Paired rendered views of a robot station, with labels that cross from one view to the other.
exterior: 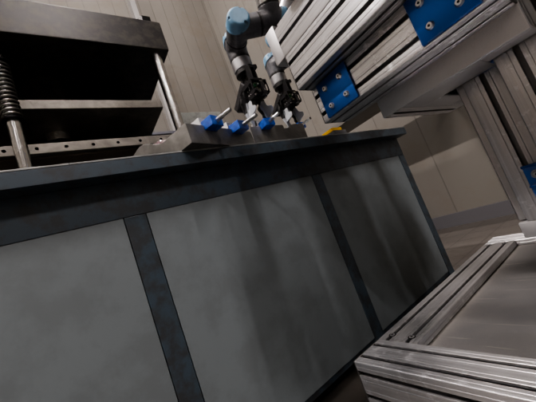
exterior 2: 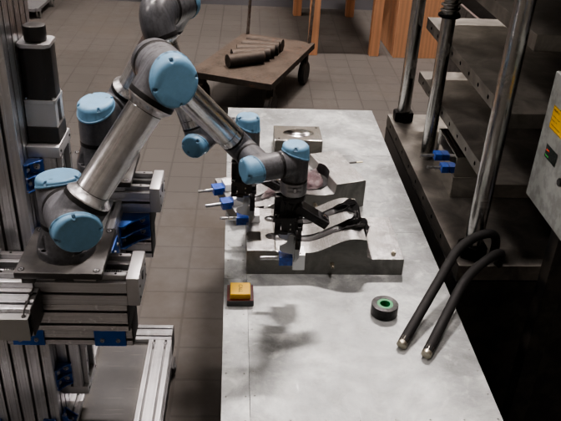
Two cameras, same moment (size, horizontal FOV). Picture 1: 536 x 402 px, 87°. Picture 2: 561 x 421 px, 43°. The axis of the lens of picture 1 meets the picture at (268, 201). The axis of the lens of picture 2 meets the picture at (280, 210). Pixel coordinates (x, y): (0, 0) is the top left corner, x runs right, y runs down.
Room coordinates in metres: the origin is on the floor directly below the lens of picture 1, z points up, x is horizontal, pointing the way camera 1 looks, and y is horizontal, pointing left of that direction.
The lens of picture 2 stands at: (2.15, -1.74, 2.12)
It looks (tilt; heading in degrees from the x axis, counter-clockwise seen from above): 30 degrees down; 122
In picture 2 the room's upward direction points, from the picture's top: 3 degrees clockwise
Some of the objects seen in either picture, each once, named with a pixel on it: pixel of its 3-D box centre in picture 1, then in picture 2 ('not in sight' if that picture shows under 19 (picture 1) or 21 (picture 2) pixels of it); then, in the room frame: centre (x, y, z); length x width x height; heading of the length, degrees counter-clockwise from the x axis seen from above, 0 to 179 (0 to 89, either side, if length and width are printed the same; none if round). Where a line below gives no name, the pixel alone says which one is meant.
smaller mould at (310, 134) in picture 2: not in sight; (297, 140); (0.71, 0.65, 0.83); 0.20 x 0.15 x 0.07; 37
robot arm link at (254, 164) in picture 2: not in sight; (259, 165); (1.18, -0.32, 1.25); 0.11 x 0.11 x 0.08; 61
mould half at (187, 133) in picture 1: (175, 163); (289, 185); (0.93, 0.25, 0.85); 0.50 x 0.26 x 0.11; 54
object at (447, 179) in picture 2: not in sight; (505, 163); (1.52, 0.93, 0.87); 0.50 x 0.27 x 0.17; 37
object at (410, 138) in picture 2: not in sight; (514, 183); (1.55, 1.02, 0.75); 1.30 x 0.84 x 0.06; 127
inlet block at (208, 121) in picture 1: (214, 122); (215, 189); (0.73, 0.06, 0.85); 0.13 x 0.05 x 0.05; 54
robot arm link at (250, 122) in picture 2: (235, 48); (246, 131); (0.97, -0.08, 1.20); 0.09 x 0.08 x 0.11; 11
